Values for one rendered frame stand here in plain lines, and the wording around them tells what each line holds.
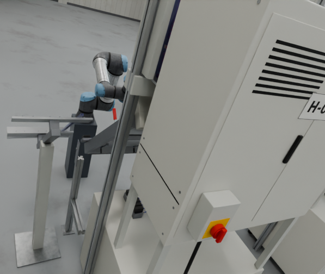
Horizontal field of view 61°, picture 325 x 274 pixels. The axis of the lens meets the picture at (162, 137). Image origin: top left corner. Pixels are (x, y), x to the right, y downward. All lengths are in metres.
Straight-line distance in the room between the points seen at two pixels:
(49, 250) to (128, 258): 0.85
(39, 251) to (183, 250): 1.01
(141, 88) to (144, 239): 0.75
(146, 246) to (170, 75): 0.84
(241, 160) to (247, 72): 0.27
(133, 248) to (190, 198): 0.64
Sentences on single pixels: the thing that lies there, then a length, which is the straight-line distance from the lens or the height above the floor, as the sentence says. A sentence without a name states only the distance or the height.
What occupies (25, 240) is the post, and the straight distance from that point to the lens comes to 2.12.
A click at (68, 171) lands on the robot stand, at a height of 0.08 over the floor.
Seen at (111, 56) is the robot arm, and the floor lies 1.16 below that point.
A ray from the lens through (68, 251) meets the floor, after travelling 2.07.
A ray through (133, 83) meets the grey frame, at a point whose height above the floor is 1.35.
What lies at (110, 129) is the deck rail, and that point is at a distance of 1.28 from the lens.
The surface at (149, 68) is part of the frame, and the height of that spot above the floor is 1.43.
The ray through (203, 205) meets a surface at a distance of 0.78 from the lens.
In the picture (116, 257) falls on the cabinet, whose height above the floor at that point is 0.62.
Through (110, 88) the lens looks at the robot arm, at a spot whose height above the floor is 1.07.
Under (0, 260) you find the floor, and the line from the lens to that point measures 2.06.
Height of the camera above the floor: 1.67
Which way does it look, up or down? 28 degrees down
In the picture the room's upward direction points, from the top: 18 degrees clockwise
